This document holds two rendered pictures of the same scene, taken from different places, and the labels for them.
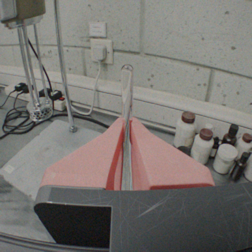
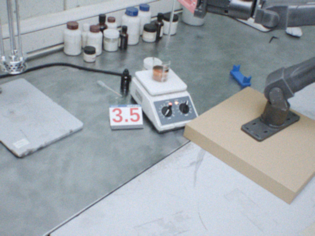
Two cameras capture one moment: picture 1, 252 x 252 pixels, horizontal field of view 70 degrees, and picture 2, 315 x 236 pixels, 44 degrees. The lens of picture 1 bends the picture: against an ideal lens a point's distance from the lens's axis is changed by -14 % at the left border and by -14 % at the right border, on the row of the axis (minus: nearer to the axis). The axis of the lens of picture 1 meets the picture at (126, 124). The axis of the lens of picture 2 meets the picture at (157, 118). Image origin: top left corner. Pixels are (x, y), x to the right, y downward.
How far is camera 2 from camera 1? 0.99 m
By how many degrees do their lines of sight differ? 61
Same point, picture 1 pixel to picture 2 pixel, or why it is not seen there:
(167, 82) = (32, 7)
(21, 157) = (9, 132)
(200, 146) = (98, 38)
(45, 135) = not seen: outside the picture
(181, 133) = (76, 40)
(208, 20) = not seen: outside the picture
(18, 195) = (62, 142)
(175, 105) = (50, 23)
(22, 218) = (91, 141)
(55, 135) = not seen: outside the picture
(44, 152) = (16, 114)
